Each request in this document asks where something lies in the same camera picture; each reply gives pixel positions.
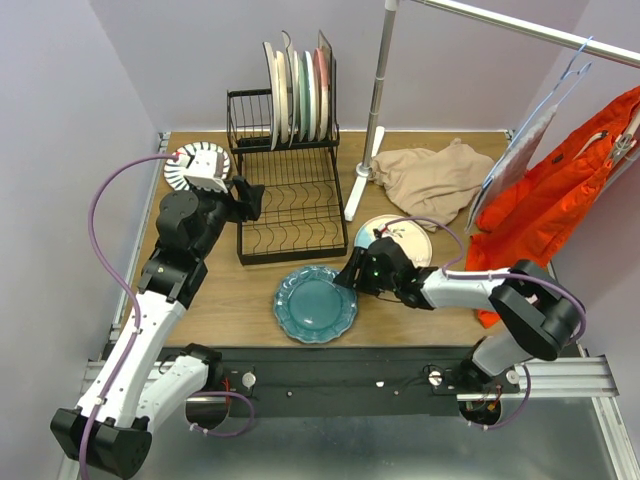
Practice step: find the cream blue leaf plate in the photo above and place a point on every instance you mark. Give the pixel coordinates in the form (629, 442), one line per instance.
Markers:
(412, 238)

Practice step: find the orange garment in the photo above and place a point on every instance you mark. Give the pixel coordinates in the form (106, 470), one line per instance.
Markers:
(534, 218)

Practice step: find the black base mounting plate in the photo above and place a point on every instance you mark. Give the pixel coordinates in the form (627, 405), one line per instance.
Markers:
(353, 381)

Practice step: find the white blue striped plate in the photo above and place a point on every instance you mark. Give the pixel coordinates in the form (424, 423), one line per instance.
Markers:
(174, 170)

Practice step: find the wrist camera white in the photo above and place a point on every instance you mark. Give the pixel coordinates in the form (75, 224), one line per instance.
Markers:
(205, 171)
(382, 232)

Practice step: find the blue wire hanger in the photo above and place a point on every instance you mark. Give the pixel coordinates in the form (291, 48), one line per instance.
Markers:
(568, 80)

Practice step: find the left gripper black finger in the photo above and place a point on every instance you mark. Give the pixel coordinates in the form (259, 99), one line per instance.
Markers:
(254, 196)
(243, 188)

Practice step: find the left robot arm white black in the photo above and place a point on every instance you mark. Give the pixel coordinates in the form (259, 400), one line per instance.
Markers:
(111, 426)

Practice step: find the pink plate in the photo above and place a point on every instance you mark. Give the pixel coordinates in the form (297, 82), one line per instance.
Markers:
(322, 77)

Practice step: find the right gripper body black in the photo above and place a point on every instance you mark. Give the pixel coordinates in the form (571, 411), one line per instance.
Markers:
(372, 280)

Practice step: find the large white black-rimmed plate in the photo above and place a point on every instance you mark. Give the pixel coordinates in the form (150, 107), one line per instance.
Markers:
(274, 85)

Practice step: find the grey cloth on hanger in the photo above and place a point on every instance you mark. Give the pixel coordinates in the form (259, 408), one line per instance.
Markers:
(512, 165)

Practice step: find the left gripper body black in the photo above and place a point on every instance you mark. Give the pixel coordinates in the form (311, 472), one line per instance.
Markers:
(234, 211)

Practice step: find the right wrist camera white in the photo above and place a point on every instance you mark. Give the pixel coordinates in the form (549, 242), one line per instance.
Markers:
(382, 232)

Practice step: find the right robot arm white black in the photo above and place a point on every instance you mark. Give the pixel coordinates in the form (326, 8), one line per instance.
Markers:
(540, 317)

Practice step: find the silver clothes rack stand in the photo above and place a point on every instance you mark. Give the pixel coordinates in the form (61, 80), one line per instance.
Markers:
(530, 29)

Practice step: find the aluminium rail frame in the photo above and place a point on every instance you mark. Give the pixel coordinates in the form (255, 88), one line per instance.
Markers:
(563, 377)

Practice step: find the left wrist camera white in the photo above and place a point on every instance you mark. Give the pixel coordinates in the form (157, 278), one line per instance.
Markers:
(205, 171)

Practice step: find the mint green plate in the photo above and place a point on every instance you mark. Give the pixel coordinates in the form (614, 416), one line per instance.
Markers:
(304, 97)

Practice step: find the black wire dish rack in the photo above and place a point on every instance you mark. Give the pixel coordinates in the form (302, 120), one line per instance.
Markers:
(302, 207)

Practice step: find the beige cloth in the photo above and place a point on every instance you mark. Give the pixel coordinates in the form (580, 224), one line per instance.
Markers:
(433, 184)

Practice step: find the teal scalloped plate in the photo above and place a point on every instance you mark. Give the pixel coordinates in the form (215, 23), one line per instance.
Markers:
(310, 308)

